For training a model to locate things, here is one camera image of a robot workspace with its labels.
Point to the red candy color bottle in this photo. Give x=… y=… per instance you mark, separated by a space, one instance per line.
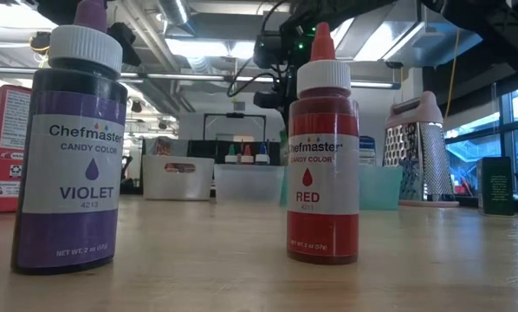
x=324 y=173
x=247 y=154

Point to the black yellow ceiling reel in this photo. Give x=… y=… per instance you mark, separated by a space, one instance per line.
x=40 y=43

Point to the linear tube light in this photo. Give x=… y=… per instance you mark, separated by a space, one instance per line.
x=176 y=76

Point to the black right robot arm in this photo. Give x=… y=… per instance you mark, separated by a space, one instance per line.
x=501 y=30

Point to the violet candy color bottle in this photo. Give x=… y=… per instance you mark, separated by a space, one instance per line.
x=73 y=173

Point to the silver ventilation duct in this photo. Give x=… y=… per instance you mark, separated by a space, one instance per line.
x=384 y=39

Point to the red cereal box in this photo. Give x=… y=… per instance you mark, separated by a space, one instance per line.
x=3 y=151

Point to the white plastic bin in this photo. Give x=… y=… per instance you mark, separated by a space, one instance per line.
x=176 y=184

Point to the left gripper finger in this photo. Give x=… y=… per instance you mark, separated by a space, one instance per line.
x=127 y=41

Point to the black gantry frame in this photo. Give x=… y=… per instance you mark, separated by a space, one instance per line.
x=235 y=115

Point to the dark green box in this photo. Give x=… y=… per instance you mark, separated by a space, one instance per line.
x=497 y=186

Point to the green plastic bin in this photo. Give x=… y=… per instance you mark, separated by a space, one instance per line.
x=380 y=188

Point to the clear plastic bin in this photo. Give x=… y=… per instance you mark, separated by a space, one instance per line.
x=248 y=184

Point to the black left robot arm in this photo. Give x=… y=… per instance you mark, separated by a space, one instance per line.
x=55 y=8

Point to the ceiling light panel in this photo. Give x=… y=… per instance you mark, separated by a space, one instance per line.
x=207 y=47

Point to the brown orange snack packet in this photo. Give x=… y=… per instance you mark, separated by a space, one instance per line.
x=163 y=147

